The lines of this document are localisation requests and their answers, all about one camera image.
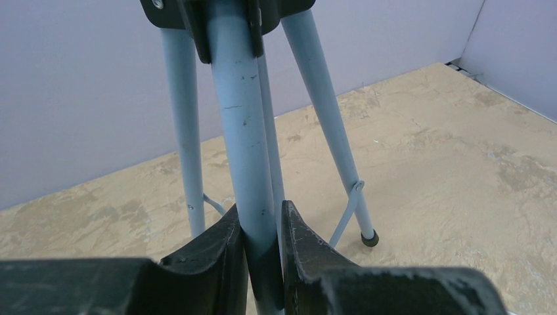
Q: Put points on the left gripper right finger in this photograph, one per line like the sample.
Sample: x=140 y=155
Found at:
x=319 y=280

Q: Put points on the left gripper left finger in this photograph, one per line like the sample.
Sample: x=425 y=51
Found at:
x=208 y=275

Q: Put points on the light blue music stand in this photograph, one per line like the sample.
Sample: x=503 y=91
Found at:
x=228 y=36

